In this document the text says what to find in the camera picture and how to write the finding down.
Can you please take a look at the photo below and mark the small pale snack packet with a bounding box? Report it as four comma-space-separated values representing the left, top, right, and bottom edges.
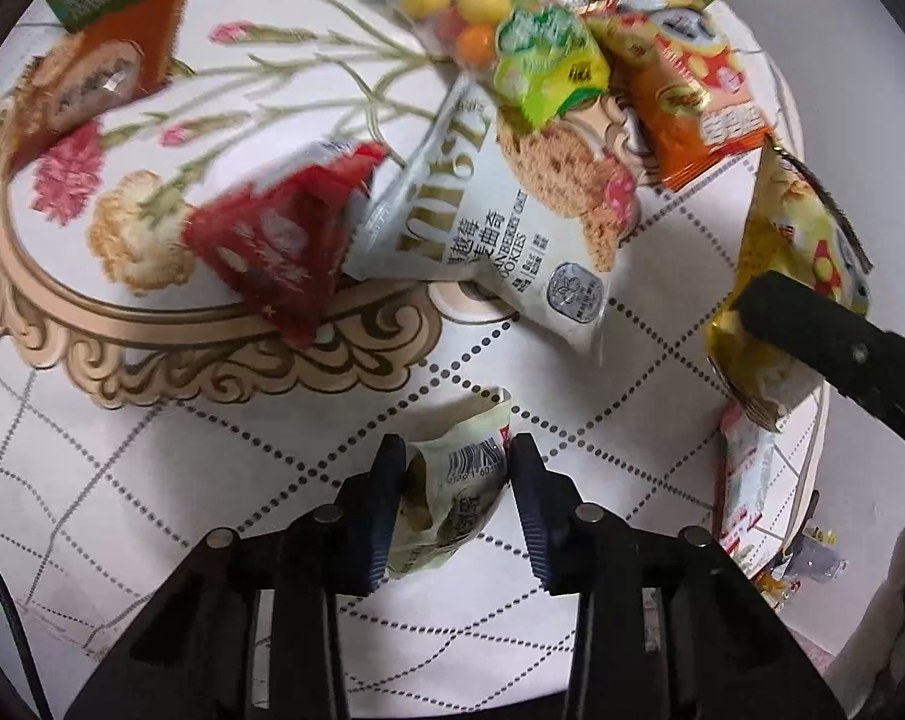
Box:
388, 387, 511, 578

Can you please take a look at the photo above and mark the yellow panda snack bag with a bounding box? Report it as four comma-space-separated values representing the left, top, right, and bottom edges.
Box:
705, 138, 873, 431

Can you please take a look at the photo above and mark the red white sachet packet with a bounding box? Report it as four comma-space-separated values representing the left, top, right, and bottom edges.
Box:
715, 403, 775, 556

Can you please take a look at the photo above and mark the white oat cookie bag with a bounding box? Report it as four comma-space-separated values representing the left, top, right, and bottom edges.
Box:
343, 76, 638, 355

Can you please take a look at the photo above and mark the red snack packet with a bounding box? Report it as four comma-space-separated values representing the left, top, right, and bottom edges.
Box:
182, 140, 389, 351

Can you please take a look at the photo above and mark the orange panda snack bag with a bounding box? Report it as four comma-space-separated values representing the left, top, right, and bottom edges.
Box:
580, 0, 772, 190

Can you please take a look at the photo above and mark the green candy bag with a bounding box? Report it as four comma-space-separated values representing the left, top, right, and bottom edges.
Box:
389, 0, 610, 128

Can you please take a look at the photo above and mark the brown pastry packet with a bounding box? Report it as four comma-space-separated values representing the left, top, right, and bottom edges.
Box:
10, 0, 184, 172

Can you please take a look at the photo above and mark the black cable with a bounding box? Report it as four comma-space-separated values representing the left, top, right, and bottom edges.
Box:
0, 523, 54, 720

